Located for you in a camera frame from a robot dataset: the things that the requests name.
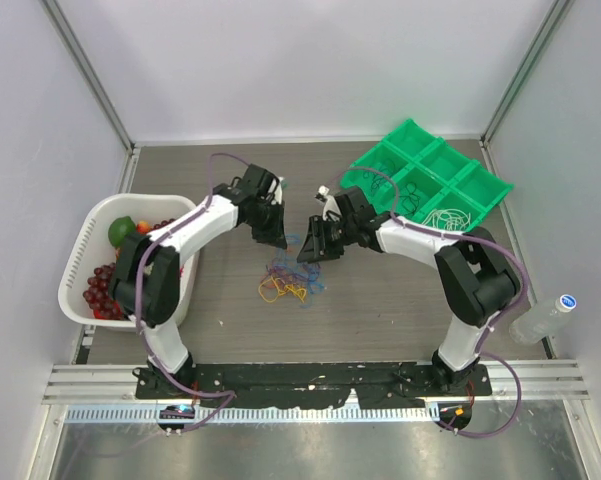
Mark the green compartment bin tray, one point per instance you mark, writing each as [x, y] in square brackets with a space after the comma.
[426, 180]

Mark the white plastic fruit basket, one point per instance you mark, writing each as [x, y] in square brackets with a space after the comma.
[93, 249]

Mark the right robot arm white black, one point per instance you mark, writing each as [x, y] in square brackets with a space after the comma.
[480, 279]

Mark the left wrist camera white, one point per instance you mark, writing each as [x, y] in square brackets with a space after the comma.
[279, 189]

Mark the red grape bunch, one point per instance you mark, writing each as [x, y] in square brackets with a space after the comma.
[97, 297]

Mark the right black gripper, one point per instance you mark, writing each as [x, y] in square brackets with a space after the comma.
[318, 249]

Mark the clear plastic water bottle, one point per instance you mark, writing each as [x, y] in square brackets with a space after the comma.
[543, 319]

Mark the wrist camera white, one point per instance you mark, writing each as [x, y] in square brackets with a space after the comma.
[330, 209]
[279, 189]

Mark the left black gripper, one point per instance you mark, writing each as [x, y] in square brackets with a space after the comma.
[276, 235]

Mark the green lime fruit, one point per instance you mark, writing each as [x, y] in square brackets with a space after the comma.
[119, 229]

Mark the white slotted cable duct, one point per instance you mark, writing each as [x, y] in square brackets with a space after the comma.
[164, 414]

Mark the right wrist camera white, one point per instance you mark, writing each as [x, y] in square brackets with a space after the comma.
[330, 209]

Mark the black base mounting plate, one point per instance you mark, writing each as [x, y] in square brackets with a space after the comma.
[311, 386]

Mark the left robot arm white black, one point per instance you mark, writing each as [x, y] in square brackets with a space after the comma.
[146, 279]

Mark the small peach fruits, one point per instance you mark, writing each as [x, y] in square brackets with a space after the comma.
[141, 227]

